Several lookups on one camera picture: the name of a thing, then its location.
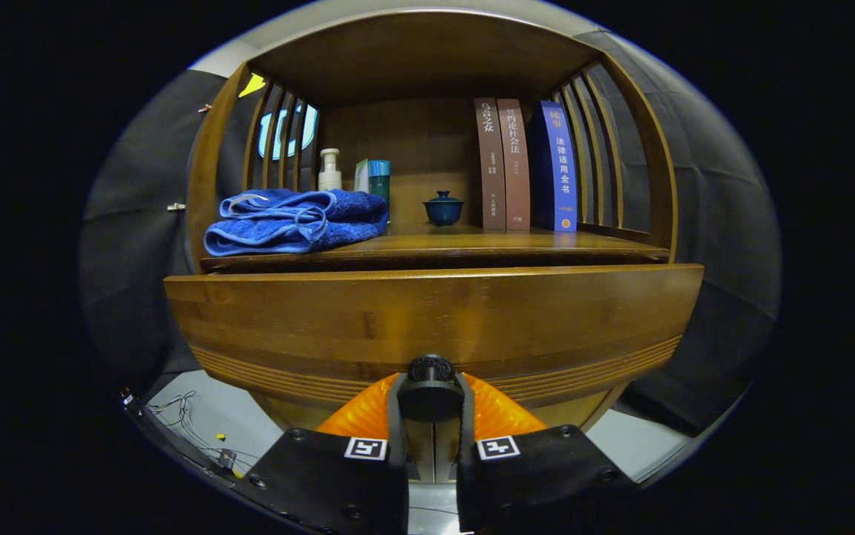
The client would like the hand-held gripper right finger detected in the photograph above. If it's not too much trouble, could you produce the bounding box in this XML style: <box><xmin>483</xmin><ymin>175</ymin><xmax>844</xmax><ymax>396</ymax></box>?
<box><xmin>456</xmin><ymin>372</ymin><xmax>640</xmax><ymax>535</ymax></box>

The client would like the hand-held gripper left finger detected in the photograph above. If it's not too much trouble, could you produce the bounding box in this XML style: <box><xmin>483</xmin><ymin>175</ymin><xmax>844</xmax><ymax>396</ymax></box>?
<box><xmin>233</xmin><ymin>372</ymin><xmax>410</xmax><ymax>535</ymax></box>

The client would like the wooden drawer with black knob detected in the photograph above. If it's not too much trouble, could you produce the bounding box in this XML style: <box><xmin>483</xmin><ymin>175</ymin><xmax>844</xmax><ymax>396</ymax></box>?
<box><xmin>164</xmin><ymin>264</ymin><xmax>705</xmax><ymax>425</ymax></box>

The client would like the wooden countertop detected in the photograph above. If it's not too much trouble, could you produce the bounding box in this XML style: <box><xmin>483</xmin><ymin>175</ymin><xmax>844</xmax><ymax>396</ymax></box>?
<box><xmin>199</xmin><ymin>223</ymin><xmax>670</xmax><ymax>272</ymax></box>

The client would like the brown wooden cabinet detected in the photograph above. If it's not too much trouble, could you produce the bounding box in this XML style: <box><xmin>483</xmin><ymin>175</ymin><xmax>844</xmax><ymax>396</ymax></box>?
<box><xmin>164</xmin><ymin>7</ymin><xmax>705</xmax><ymax>484</ymax></box>

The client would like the blue lidded teacup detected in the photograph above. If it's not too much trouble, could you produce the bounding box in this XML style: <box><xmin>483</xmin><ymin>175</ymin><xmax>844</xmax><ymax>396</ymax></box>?
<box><xmin>422</xmin><ymin>190</ymin><xmax>465</xmax><ymax>227</ymax></box>

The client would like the blue folded towel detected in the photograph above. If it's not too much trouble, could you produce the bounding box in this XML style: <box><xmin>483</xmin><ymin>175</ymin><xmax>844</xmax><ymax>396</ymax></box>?
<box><xmin>203</xmin><ymin>188</ymin><xmax>390</xmax><ymax>257</ymax></box>

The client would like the white pump bottle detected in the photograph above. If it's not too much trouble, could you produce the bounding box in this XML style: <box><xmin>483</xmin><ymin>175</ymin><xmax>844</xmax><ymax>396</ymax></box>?
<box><xmin>317</xmin><ymin>148</ymin><xmax>343</xmax><ymax>192</ymax></box>

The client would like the dark brown book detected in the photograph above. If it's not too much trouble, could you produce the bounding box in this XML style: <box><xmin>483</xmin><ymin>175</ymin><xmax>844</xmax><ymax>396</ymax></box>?
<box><xmin>474</xmin><ymin>97</ymin><xmax>507</xmax><ymax>230</ymax></box>

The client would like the reddish brown book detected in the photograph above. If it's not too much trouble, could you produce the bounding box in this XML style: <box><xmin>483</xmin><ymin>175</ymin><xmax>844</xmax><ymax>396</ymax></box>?
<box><xmin>497</xmin><ymin>98</ymin><xmax>532</xmax><ymax>232</ymax></box>

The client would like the blue book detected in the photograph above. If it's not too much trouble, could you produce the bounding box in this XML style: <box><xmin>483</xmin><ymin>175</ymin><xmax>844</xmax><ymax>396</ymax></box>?
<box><xmin>532</xmin><ymin>100</ymin><xmax>578</xmax><ymax>233</ymax></box>

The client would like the thin grey cable bundle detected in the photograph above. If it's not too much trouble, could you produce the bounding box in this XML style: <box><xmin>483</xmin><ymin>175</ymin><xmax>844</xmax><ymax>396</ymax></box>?
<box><xmin>146</xmin><ymin>390</ymin><xmax>250</xmax><ymax>476</ymax></box>

